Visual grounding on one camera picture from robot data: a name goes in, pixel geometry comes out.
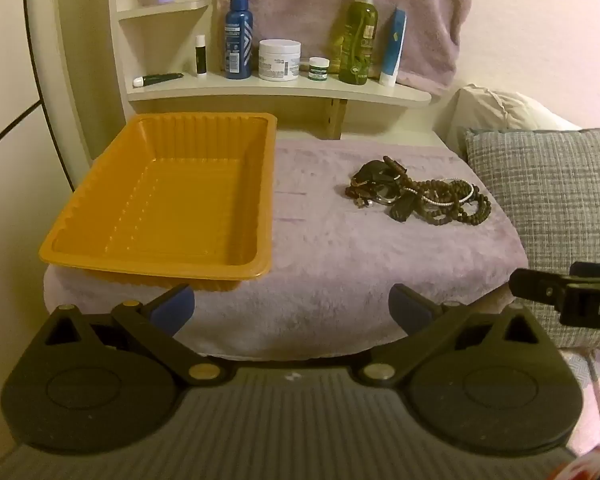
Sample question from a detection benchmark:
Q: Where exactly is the pink hanging towel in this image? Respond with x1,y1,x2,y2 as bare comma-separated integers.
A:
215,0,473,101

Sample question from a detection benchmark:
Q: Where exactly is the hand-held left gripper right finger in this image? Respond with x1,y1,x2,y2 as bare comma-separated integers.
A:
357,284,546,387

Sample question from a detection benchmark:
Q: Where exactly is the grey checkered pillow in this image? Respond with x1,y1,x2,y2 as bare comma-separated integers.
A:
462,127,600,351

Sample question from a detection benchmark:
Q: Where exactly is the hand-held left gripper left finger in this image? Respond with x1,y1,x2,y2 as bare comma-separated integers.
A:
42,282,238,387

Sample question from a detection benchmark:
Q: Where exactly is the white cream jar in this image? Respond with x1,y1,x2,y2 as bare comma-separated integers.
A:
258,39,301,82

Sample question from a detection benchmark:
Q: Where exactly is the green spray bottle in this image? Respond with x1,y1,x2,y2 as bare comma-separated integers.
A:
338,0,380,85

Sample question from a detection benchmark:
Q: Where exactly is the blue spray bottle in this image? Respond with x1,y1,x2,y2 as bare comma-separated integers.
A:
224,0,255,80

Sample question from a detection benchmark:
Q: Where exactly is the black cuff band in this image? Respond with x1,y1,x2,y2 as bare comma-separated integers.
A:
351,159,398,188

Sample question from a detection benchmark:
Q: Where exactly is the lilac fuzzy blanket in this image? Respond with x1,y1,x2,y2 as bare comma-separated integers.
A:
44,139,528,361

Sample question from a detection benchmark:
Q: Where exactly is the blue and white tube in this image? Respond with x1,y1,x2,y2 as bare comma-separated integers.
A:
379,7,408,87

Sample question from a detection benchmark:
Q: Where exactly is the pile of beaded bracelets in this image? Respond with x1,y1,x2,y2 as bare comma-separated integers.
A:
345,156,492,227

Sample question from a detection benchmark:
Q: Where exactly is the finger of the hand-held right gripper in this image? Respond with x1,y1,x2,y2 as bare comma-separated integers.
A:
509,268,573,311

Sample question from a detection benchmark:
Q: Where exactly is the white corner shelf unit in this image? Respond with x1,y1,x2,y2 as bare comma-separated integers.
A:
55,0,433,141

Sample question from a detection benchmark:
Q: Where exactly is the black wristwatch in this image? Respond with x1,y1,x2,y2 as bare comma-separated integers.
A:
367,185,422,223

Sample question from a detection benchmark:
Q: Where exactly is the orange plastic tray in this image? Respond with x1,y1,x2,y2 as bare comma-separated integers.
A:
39,112,279,293

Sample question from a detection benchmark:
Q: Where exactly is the dark green tube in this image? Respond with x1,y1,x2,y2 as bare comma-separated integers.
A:
132,72,184,87

